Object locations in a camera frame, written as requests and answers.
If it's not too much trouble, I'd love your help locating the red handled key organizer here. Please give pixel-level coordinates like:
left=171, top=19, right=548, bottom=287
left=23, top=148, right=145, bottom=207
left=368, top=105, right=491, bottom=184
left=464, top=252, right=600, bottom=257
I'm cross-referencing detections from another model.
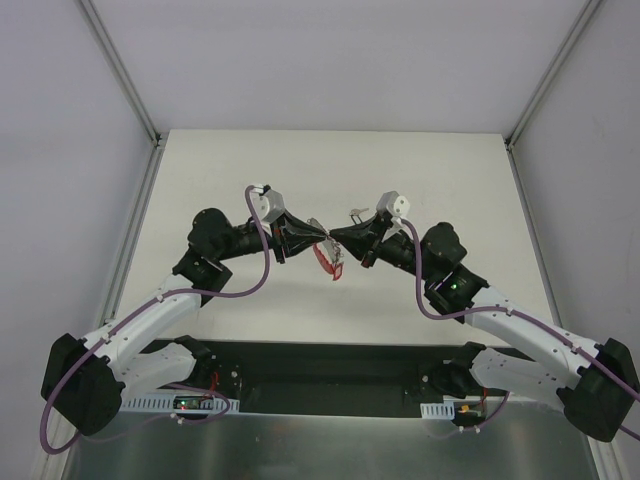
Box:
left=307, top=217, right=344, bottom=278

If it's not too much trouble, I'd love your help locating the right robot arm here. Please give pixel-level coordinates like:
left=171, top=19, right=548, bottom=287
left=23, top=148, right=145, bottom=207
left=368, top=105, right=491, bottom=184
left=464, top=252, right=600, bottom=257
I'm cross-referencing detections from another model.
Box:
left=330, top=214, right=639, bottom=442

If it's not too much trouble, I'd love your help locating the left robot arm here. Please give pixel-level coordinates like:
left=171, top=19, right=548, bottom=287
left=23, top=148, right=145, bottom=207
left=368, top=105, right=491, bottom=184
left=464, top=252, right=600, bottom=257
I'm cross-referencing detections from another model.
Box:
left=40, top=208, right=327, bottom=436

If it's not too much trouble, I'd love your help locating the black tag key far left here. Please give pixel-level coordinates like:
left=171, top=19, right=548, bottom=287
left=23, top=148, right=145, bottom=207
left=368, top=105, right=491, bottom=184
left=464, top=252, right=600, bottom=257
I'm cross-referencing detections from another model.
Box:
left=349, top=208, right=368, bottom=223

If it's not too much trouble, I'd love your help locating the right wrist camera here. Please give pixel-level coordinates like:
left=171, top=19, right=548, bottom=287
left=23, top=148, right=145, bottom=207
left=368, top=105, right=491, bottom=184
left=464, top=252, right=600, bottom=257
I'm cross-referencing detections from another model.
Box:
left=376, top=190, right=410, bottom=228

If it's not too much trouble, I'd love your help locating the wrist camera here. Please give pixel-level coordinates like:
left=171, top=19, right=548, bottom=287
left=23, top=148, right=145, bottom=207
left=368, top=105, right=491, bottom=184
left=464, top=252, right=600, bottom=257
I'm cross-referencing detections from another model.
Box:
left=250, top=185, right=286, bottom=224
left=376, top=190, right=410, bottom=228

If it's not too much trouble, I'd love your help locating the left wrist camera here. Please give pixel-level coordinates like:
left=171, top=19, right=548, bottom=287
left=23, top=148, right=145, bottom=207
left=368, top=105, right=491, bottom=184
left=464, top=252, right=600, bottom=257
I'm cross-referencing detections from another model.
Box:
left=250, top=185, right=286, bottom=224

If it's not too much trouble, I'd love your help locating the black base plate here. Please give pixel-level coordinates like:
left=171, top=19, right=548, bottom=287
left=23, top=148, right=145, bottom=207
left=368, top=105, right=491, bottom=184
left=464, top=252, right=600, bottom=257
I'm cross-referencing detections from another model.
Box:
left=129, top=337, right=556, bottom=419

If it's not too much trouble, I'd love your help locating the right white cable duct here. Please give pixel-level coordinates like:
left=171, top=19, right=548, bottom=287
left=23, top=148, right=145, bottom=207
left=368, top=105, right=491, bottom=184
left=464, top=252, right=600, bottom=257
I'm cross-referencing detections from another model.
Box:
left=420, top=401, right=456, bottom=421

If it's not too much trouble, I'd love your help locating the white cable duct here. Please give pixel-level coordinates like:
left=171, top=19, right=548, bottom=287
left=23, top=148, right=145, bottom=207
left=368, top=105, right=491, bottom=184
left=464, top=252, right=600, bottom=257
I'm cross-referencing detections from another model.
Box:
left=420, top=401, right=456, bottom=421
left=120, top=393, right=240, bottom=416

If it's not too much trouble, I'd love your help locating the left white cable duct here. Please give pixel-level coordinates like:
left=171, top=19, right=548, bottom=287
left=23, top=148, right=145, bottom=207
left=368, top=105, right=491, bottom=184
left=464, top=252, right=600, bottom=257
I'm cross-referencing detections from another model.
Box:
left=120, top=393, right=240, bottom=416

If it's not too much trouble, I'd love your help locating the left aluminium frame post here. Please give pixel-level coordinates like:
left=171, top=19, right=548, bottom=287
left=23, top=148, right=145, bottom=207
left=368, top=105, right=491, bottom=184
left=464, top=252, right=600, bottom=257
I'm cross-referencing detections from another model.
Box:
left=75, top=0, right=163, bottom=147

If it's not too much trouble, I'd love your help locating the left aluminium rail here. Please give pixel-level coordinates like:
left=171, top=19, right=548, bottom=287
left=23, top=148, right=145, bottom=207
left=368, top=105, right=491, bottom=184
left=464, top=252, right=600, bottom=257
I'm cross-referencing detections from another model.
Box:
left=31, top=132, right=169, bottom=479

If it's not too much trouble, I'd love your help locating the aluminium rail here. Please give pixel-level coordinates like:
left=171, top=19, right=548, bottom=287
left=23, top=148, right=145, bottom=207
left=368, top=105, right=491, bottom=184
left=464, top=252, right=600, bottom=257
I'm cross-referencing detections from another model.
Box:
left=504, top=142, right=631, bottom=480
left=31, top=132, right=169, bottom=479

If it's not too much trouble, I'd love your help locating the right aluminium rail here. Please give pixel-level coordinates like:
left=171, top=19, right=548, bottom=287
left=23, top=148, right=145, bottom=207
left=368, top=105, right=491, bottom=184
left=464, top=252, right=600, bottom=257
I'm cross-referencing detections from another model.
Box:
left=504, top=142, right=631, bottom=480

